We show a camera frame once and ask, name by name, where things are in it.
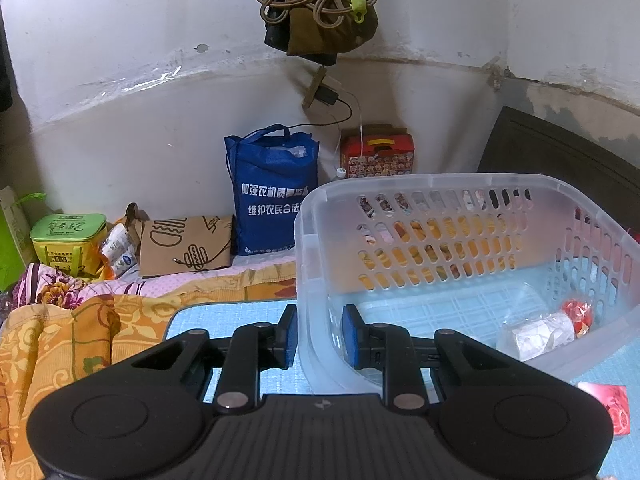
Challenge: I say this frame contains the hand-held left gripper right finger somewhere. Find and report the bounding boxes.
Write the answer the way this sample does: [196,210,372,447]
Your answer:
[341,305,526,409]

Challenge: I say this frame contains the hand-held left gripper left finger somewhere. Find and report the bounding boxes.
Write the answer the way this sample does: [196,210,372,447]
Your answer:
[112,304,299,408]

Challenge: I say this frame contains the clear plastic basket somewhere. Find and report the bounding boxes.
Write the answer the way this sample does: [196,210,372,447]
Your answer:
[294,173,640,395]

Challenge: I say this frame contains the blue tote bag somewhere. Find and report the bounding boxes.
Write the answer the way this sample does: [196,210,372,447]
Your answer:
[224,124,320,257]

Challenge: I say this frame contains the brown paper bag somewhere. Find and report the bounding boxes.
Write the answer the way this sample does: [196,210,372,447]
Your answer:
[125,203,236,278]

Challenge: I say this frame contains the white drink pouch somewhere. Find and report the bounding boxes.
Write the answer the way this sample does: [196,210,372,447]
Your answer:
[112,245,138,277]
[101,223,130,261]

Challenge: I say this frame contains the red printed box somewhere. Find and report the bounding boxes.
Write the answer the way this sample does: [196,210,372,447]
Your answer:
[340,125,417,181]

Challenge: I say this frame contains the white wrapped packet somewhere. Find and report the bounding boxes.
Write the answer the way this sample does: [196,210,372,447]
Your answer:
[496,311,576,362]

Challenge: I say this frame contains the small red snack packet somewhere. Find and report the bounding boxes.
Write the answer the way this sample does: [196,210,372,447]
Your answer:
[560,297,596,336]

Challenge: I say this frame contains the green lidded yellow box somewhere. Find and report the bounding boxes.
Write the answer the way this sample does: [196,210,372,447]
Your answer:
[29,212,108,277]

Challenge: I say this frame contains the orange floral blanket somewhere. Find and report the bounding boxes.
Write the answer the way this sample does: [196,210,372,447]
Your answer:
[0,252,301,480]

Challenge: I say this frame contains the red patterned packet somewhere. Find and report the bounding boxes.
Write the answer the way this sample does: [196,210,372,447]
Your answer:
[577,381,630,438]

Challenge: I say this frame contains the dark wooden headboard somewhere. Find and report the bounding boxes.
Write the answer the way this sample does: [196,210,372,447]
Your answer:
[477,106,640,201]

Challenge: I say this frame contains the green paper bag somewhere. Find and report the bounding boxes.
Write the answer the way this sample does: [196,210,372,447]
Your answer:
[0,186,46,291]

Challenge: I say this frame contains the olive hanging bag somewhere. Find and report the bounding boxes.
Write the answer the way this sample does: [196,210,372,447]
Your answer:
[263,5,379,58]

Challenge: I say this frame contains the white cable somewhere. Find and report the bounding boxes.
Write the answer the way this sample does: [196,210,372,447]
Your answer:
[332,87,364,176]

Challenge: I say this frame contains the black cable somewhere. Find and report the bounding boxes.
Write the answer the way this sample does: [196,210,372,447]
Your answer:
[272,100,353,132]

